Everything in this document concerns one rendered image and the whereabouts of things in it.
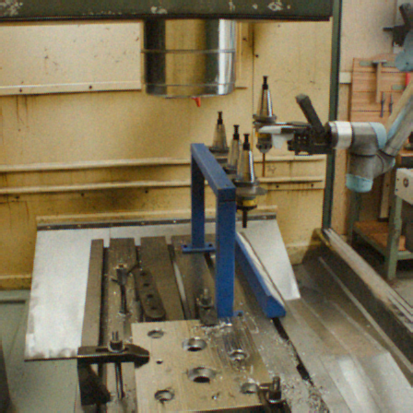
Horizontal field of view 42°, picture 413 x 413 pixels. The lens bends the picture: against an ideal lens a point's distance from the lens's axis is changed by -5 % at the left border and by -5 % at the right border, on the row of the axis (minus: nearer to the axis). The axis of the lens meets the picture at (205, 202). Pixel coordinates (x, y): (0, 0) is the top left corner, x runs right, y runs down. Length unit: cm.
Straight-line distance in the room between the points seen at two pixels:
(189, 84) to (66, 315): 111
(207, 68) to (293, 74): 119
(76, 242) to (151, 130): 48
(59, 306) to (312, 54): 123
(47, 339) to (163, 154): 76
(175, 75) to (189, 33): 7
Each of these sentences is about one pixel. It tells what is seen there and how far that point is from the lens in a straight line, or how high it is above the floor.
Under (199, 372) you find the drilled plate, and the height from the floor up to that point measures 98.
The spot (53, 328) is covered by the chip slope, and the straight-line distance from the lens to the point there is 177.
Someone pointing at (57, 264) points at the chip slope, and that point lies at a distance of 194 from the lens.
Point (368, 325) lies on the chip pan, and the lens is 179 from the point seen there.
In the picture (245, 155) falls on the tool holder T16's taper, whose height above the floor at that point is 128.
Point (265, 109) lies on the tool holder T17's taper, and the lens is 143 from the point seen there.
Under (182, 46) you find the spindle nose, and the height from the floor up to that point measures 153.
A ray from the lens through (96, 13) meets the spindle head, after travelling 80.
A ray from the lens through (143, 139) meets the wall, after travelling 196.
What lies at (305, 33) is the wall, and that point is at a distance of 203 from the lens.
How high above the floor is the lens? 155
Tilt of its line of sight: 18 degrees down
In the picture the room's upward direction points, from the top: straight up
